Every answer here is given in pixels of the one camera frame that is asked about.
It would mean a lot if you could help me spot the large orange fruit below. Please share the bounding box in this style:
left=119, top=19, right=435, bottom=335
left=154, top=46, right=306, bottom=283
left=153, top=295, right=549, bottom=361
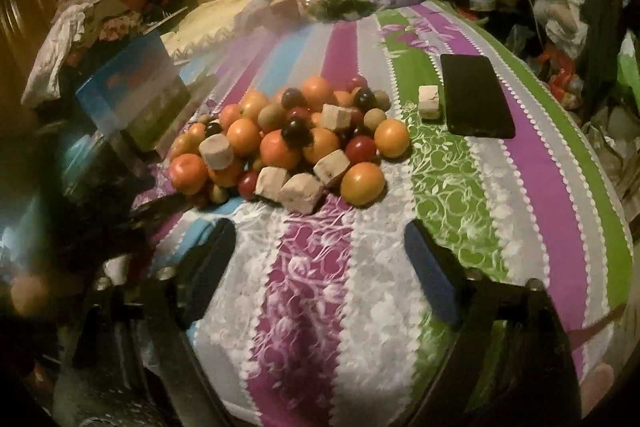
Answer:
left=340, top=161, right=386, bottom=207

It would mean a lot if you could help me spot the orange at pile left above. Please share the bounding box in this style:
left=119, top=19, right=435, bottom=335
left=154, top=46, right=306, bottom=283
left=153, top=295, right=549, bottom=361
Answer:
left=168, top=154, right=208, bottom=196

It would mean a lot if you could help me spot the orange at pile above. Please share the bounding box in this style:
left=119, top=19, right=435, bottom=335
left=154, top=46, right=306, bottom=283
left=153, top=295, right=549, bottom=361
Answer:
left=168, top=154, right=208, bottom=196
left=374, top=119, right=410, bottom=159

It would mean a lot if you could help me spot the striped floral bed sheet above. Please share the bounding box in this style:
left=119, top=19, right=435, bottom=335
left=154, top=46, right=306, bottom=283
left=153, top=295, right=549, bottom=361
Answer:
left=131, top=0, right=636, bottom=427

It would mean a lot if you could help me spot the white cube left of pile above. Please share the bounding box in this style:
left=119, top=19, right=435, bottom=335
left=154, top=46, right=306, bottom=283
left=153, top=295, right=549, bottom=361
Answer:
left=198, top=133, right=234, bottom=170

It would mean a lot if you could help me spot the white cube of pile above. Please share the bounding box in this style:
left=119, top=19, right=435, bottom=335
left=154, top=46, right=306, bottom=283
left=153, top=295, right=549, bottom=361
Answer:
left=279, top=172, right=323, bottom=215
left=198, top=133, right=234, bottom=170

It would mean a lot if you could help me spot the white cube front of pile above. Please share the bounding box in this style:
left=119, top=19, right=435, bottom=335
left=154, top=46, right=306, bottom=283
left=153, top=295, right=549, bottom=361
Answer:
left=279, top=172, right=323, bottom=215

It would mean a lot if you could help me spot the orange centre of pile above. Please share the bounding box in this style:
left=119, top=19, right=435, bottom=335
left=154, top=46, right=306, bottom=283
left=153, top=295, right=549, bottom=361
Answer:
left=259, top=129, right=302, bottom=170

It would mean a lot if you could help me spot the orange at pile right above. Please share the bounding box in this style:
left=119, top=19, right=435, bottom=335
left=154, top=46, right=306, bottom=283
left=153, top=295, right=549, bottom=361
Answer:
left=374, top=119, right=410, bottom=159

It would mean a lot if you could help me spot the red round fruit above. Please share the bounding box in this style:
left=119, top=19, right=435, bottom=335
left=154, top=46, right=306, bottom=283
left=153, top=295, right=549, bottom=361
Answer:
left=344, top=135, right=378, bottom=165

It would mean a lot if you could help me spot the black smartphone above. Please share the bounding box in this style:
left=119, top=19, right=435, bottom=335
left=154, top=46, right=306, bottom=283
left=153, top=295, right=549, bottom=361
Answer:
left=440, top=54, right=515, bottom=139

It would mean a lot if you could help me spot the white cube near phone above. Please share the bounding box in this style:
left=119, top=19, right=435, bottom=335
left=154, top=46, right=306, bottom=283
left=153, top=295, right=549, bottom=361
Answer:
left=418, top=86, right=442, bottom=120

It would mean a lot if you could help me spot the dark plum fruit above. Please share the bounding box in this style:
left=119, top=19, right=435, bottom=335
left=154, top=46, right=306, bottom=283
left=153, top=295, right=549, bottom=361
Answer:
left=281, top=116, right=312, bottom=147

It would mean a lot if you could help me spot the blue cardboard box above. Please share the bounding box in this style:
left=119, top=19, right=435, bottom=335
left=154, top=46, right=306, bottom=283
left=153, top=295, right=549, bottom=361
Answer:
left=76, top=31, right=190, bottom=154

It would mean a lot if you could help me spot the white cube centre pile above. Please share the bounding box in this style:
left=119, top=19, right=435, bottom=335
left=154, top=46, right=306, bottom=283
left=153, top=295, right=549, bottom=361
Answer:
left=320, top=104, right=352, bottom=132

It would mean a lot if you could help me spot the white cloth on left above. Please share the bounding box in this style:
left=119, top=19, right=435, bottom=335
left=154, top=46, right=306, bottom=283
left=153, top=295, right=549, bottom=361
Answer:
left=21, top=0, right=99, bottom=108

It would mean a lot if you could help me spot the dark wooden wardrobe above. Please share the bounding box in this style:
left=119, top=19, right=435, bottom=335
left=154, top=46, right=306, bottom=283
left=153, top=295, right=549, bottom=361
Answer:
left=1, top=0, right=61, bottom=136

